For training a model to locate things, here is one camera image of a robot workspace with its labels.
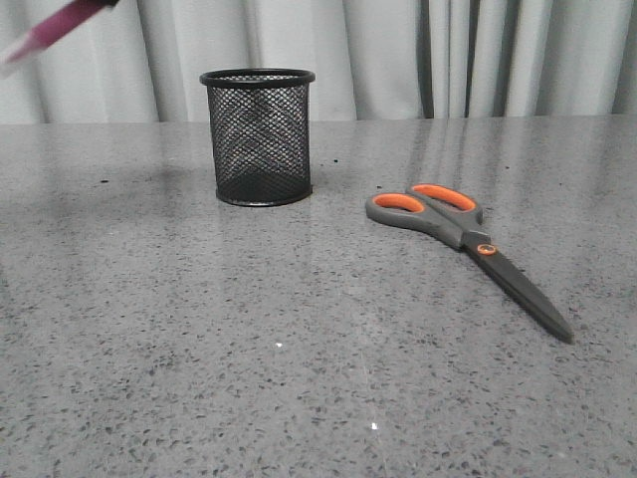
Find grey orange scissors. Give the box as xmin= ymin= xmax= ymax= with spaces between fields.
xmin=365 ymin=183 xmax=574 ymax=344

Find pink marker pen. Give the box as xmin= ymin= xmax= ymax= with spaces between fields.
xmin=1 ymin=0 xmax=118 ymax=79

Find black mesh pen holder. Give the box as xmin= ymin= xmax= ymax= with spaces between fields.
xmin=199 ymin=68 xmax=316 ymax=207

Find grey curtain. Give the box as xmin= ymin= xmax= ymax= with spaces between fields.
xmin=1 ymin=1 xmax=636 ymax=123

